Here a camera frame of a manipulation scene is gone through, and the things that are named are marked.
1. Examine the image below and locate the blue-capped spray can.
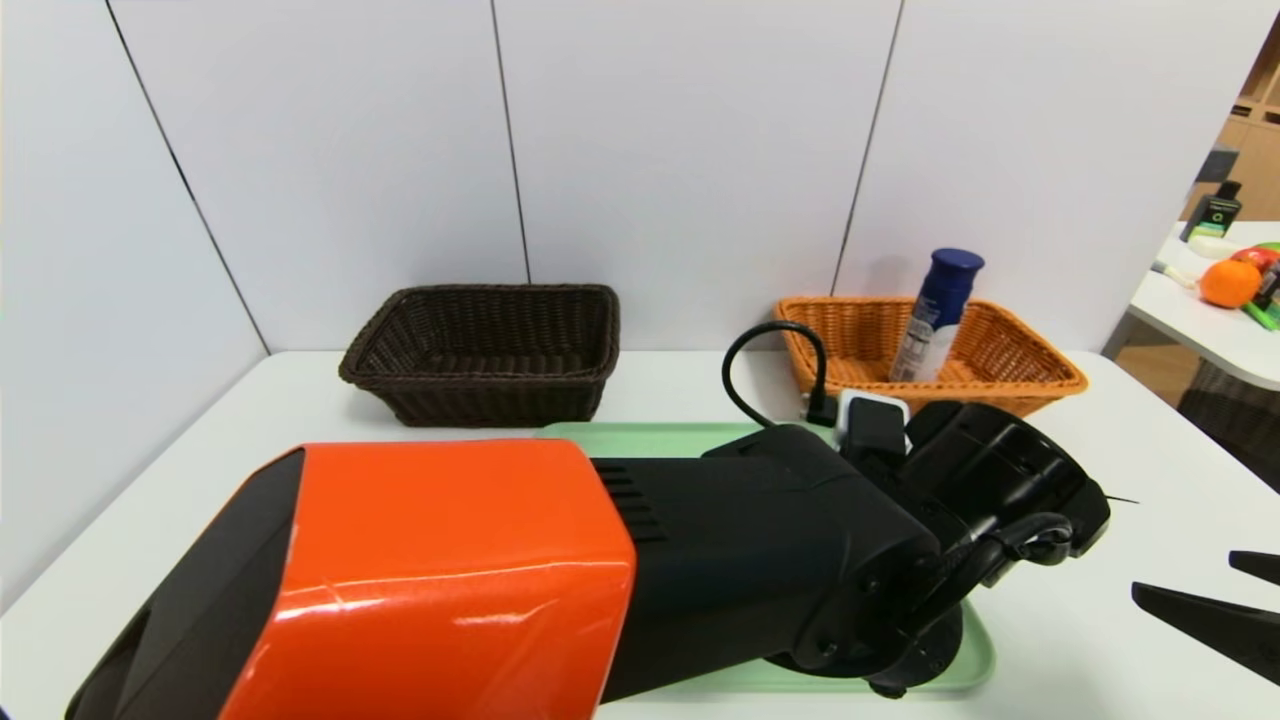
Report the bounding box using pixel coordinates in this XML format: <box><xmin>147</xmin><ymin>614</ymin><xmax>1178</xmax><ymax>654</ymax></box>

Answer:
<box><xmin>888</xmin><ymin>248</ymin><xmax>986</xmax><ymax>384</ymax></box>

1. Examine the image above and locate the dark brown wicker basket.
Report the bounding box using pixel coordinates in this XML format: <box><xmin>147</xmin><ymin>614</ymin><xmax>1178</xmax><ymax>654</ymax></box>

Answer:
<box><xmin>339</xmin><ymin>284</ymin><xmax>622</xmax><ymax>429</ymax></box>

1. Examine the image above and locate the orange wicker basket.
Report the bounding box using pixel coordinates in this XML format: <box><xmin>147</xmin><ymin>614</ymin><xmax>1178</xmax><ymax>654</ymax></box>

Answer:
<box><xmin>775</xmin><ymin>296</ymin><xmax>1090</xmax><ymax>433</ymax></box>

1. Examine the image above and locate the light green plastic tray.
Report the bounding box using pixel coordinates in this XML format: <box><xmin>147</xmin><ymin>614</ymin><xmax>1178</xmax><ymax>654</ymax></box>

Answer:
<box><xmin>535</xmin><ymin>421</ymin><xmax>997</xmax><ymax>696</ymax></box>

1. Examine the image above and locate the white side table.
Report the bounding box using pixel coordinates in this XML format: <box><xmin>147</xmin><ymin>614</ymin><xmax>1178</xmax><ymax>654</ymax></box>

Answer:
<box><xmin>1130</xmin><ymin>222</ymin><xmax>1280</xmax><ymax>393</ymax></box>

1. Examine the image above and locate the black box green logo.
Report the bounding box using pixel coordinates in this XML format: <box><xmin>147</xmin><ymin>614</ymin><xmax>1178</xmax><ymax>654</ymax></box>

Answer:
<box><xmin>1180</xmin><ymin>182</ymin><xmax>1244</xmax><ymax>243</ymax></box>

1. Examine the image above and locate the orange fruit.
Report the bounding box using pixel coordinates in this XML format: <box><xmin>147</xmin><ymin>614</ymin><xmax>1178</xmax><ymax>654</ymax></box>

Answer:
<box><xmin>1198</xmin><ymin>260</ymin><xmax>1263</xmax><ymax>309</ymax></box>

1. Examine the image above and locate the dark chair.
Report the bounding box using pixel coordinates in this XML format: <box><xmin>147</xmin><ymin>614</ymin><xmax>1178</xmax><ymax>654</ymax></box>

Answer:
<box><xmin>1178</xmin><ymin>360</ymin><xmax>1280</xmax><ymax>493</ymax></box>

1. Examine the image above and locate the wooden cabinet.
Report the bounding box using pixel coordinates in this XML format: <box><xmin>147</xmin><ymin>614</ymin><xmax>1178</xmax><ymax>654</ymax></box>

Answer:
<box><xmin>1185</xmin><ymin>20</ymin><xmax>1280</xmax><ymax>223</ymax></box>

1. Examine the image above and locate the black camera cable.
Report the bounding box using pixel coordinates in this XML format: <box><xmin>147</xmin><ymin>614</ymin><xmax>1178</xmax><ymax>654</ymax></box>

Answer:
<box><xmin>722</xmin><ymin>320</ymin><xmax>839</xmax><ymax>429</ymax></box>

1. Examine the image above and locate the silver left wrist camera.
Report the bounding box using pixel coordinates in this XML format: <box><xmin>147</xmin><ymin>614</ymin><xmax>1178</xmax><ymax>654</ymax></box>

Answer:
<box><xmin>833</xmin><ymin>390</ymin><xmax>913</xmax><ymax>463</ymax></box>

